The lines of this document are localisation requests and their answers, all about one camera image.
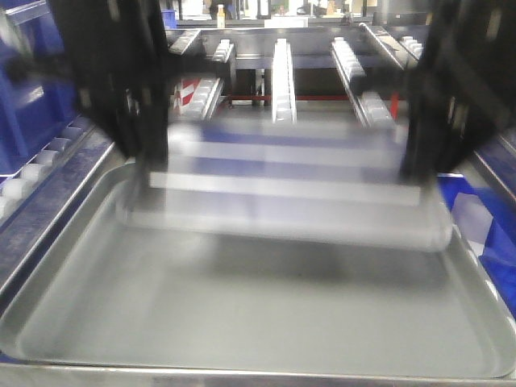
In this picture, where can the distant blue crate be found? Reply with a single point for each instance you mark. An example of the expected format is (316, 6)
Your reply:
(169, 19)

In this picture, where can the red white striped post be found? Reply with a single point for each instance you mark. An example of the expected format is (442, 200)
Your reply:
(184, 91)

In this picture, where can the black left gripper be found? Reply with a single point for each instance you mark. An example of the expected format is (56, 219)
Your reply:
(115, 55)

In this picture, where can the right-centre roller track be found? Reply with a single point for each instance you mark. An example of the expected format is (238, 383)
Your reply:
(367, 104)

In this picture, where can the right steel divider rail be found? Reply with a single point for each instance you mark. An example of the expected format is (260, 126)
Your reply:
(383, 44)

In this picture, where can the left-centre roller track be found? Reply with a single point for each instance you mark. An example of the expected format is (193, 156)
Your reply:
(212, 88)

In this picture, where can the left steel divider rail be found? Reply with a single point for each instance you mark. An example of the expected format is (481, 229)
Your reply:
(27, 233)

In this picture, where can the large grey serving tray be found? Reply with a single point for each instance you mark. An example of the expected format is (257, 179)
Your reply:
(110, 294)

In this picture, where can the far right roller track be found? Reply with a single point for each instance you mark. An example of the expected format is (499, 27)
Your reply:
(412, 46)

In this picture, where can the small silver ribbed tray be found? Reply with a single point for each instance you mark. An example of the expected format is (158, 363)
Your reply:
(335, 184)

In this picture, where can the far left roller track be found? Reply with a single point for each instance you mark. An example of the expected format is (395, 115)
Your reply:
(19, 187)

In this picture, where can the steel divider rail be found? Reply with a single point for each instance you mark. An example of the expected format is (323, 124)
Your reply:
(27, 233)
(383, 44)

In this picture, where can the centre roller track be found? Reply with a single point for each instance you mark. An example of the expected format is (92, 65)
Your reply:
(283, 101)

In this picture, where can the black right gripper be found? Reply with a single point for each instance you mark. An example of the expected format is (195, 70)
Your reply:
(493, 19)

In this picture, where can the blue crate upper left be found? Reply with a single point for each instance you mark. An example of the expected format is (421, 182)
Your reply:
(32, 112)

